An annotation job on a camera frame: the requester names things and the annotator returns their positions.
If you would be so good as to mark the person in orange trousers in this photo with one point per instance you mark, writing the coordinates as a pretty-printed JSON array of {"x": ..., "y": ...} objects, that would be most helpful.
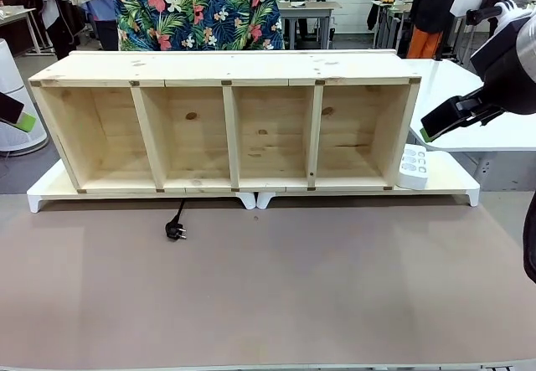
[{"x": 427, "y": 40}]

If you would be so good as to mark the person legs in dark trousers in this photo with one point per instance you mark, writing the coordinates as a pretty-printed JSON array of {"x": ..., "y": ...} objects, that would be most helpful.
[{"x": 104, "y": 19}]

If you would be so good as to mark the white power strip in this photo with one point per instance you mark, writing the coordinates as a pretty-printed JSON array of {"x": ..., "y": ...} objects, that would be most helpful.
[{"x": 412, "y": 176}]

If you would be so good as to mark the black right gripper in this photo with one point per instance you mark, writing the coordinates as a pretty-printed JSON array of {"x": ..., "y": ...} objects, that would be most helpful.
[{"x": 513, "y": 69}]

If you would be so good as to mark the person in black clothes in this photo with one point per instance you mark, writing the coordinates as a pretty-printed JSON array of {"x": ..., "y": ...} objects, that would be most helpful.
[{"x": 54, "y": 11}]

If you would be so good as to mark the white slab table top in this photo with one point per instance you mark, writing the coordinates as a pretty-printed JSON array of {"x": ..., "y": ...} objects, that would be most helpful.
[{"x": 460, "y": 4}]

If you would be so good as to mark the white-legged wooden riser stand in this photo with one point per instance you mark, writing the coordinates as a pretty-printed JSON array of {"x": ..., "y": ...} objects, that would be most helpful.
[{"x": 50, "y": 187}]

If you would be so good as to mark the person in floral shirt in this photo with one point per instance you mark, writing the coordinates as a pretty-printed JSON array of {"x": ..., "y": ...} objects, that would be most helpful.
[{"x": 197, "y": 11}]

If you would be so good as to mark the four-compartment pine wood shelf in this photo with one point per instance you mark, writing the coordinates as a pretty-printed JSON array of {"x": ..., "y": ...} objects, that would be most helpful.
[{"x": 209, "y": 67}]

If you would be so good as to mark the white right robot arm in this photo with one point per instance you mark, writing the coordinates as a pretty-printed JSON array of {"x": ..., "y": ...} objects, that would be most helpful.
[{"x": 517, "y": 13}]

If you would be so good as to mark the white curved side table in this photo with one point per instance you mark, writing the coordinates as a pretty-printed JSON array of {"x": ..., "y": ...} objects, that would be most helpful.
[{"x": 444, "y": 82}]

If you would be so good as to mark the light wooden desk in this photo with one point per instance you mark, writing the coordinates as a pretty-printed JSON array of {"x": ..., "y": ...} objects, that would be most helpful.
[{"x": 17, "y": 15}]

